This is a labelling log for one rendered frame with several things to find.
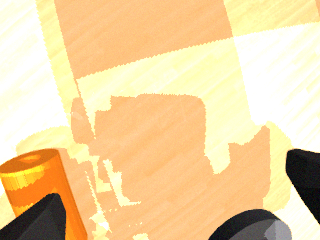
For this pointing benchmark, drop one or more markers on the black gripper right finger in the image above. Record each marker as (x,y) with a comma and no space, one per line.
(303,169)

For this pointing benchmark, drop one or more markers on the grey round pedestal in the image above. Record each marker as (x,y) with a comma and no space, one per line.
(254,224)

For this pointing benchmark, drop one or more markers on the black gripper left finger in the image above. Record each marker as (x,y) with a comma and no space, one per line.
(45,220)

